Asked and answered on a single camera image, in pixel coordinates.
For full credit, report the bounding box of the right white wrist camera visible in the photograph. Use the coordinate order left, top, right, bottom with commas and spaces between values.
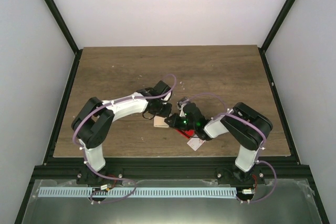
177, 97, 189, 117

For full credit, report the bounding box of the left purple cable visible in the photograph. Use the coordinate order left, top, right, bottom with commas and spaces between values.
72, 73, 177, 205

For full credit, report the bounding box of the left black frame post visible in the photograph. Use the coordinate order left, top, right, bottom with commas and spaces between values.
28, 0, 80, 54

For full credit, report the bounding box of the beige leather card holder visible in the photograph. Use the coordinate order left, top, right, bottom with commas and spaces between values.
153, 116, 169, 128

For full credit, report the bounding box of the white card pink pattern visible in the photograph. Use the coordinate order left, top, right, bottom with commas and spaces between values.
187, 137, 205, 151

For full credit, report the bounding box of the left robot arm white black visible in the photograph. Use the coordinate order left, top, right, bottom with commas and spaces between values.
71, 81, 173, 184

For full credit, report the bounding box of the black aluminium front rail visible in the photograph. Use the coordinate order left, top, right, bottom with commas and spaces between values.
32, 156, 312, 185

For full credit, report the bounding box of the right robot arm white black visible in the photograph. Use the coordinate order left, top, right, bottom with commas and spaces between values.
164, 102, 273, 184

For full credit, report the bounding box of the red card black stripe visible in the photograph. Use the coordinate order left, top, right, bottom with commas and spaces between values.
176, 129, 195, 139

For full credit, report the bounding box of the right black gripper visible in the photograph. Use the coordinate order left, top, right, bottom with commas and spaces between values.
165, 113, 197, 131

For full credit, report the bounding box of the right black frame post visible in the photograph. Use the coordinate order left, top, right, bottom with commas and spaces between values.
259, 0, 312, 51

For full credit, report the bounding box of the light blue slotted cable duct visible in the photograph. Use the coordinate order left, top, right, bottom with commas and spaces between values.
38, 187, 237, 199

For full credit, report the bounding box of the black frame post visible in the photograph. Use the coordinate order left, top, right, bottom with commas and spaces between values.
28, 0, 80, 54
259, 0, 312, 51

